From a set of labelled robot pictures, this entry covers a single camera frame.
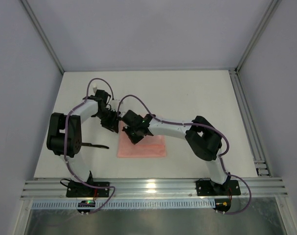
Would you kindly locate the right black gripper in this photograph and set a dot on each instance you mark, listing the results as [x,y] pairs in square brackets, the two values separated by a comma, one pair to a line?
[134,135]

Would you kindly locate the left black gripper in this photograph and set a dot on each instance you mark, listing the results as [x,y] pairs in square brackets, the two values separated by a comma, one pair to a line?
[111,123]

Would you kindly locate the pink cloth napkin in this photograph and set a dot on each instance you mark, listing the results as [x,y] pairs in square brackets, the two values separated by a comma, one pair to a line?
[148,147]

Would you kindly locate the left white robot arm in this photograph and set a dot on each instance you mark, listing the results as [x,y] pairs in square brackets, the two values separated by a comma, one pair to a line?
[64,137]

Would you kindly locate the left small controller board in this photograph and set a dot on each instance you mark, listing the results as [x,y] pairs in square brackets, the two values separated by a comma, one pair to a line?
[85,207]

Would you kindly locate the small controller board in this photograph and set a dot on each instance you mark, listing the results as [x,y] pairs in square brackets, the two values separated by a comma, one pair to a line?
[85,207]
[222,205]

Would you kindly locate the right small controller board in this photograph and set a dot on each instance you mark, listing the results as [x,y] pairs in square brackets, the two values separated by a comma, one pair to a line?
[222,205]

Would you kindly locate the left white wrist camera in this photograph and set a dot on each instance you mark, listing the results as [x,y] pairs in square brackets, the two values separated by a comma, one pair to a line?
[116,105]

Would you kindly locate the black handled knife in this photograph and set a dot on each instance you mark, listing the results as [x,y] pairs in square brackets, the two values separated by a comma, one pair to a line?
[95,145]

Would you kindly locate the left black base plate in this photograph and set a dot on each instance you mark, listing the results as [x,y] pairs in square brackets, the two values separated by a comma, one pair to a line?
[77,189]

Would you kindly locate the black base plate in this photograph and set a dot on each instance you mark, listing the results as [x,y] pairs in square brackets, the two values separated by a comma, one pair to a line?
[77,189]
[209,188]

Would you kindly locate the slotted cable duct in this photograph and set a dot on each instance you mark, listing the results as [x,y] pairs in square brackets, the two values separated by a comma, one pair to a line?
[124,204]

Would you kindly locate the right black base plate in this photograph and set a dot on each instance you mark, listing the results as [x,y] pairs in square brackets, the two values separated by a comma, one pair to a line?
[209,188]

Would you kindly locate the right side aluminium rail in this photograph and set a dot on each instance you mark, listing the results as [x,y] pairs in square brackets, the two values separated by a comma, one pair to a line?
[254,140]

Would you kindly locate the aluminium rail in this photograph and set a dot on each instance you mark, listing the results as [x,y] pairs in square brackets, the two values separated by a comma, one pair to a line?
[151,188]
[254,140]

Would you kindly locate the left corner aluminium post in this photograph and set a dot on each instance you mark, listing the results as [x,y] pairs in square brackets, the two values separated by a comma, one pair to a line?
[41,33]

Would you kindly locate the corner aluminium post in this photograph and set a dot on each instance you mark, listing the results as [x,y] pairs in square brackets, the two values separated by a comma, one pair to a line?
[262,25]
[41,33]

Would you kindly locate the front aluminium rail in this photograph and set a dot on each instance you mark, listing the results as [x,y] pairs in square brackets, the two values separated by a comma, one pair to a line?
[151,188]

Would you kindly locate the right corner aluminium post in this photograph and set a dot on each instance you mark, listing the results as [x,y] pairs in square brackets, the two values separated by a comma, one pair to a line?
[262,25]

